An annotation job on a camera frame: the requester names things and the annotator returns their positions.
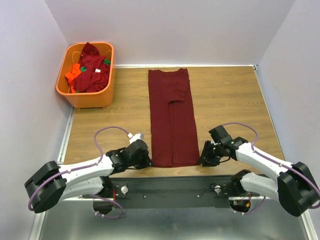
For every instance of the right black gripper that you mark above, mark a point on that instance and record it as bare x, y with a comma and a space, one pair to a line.
210, 161

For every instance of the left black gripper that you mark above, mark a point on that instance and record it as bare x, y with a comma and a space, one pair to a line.
147, 162

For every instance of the maroon t shirt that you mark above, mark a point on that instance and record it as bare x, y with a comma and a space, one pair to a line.
174, 139

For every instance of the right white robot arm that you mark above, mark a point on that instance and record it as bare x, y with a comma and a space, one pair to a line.
291, 184

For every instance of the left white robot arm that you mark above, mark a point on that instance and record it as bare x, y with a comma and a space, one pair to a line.
53, 183

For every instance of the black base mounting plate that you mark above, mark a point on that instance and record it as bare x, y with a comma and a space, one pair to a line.
175, 192

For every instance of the dark red shirt in bin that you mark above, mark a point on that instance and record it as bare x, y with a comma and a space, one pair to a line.
96, 76

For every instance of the orange plastic bin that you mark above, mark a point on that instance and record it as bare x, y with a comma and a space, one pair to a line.
100, 99

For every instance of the green shirt in bin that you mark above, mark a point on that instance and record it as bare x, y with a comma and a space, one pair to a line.
107, 62

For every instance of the orange shirt in bin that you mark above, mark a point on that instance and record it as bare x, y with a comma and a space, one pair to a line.
71, 76

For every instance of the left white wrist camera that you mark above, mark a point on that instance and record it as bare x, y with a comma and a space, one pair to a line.
135, 137

